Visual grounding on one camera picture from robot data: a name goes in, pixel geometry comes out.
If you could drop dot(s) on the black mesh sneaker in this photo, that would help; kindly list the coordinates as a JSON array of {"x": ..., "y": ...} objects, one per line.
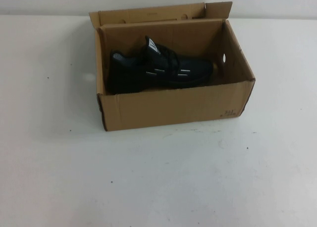
[{"x": 138, "y": 71}]

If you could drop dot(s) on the brown cardboard shoe box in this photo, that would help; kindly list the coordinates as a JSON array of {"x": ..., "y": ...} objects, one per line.
[{"x": 173, "y": 113}]

